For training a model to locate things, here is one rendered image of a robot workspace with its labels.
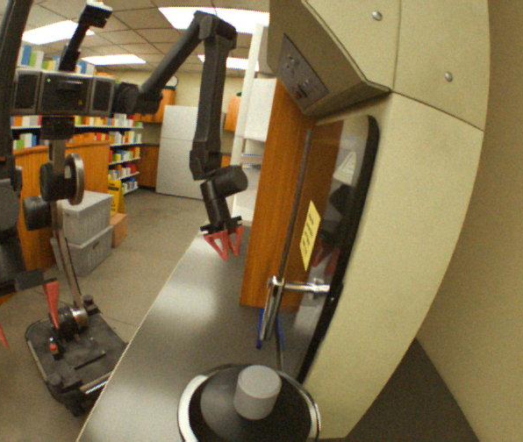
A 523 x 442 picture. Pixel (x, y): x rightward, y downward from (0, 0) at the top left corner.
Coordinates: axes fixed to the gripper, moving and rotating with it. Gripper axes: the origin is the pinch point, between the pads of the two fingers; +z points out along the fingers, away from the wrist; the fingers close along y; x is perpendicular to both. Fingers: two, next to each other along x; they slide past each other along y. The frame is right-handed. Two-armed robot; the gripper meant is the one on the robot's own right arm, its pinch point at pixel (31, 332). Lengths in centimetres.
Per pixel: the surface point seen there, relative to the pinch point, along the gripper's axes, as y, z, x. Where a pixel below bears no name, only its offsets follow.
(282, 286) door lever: 22.3, 0.5, -31.7
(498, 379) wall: 45, 36, -61
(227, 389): 9.4, 4.0, -33.2
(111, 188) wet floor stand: 162, -97, 283
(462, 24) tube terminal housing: 25, -20, -58
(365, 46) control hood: 20, -18, -47
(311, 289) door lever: 24.2, 1.9, -33.9
